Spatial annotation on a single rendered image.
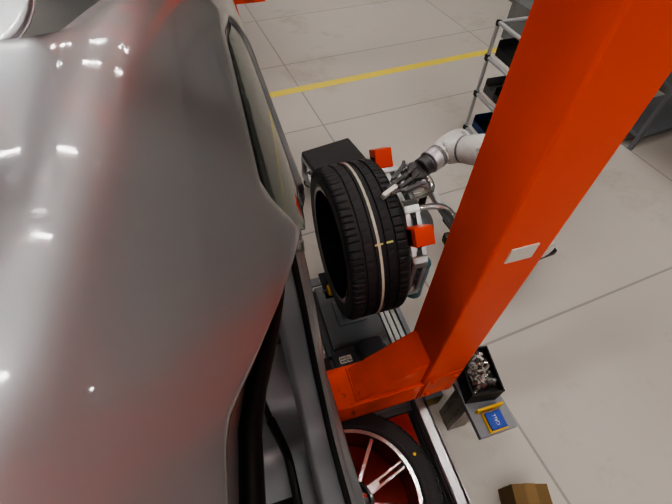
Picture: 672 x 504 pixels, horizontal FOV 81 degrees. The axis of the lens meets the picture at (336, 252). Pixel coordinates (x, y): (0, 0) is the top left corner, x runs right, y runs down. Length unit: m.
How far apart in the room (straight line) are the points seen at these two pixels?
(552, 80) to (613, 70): 0.08
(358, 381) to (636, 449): 1.61
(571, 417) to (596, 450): 0.17
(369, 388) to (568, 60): 1.19
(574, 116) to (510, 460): 1.91
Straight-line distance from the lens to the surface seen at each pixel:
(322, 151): 2.98
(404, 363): 1.49
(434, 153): 1.53
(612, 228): 3.57
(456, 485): 1.86
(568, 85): 0.71
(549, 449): 2.47
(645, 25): 0.70
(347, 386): 1.57
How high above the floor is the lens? 2.17
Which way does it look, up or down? 52 degrees down
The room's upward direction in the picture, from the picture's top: 1 degrees clockwise
